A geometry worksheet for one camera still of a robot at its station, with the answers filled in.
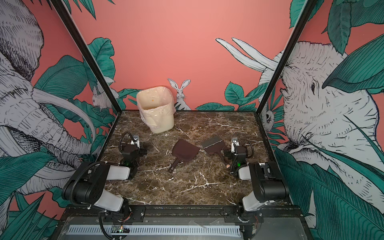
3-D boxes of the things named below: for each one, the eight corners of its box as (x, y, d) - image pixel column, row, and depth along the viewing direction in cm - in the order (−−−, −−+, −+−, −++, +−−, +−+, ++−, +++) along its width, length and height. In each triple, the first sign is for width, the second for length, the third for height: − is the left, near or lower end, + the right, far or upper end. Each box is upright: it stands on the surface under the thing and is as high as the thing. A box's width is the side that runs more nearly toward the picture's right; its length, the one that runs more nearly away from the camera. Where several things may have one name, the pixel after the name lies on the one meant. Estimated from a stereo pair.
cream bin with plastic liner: (142, 137, 107) (130, 111, 86) (149, 113, 122) (140, 86, 102) (173, 137, 107) (168, 111, 86) (176, 113, 122) (172, 86, 102)
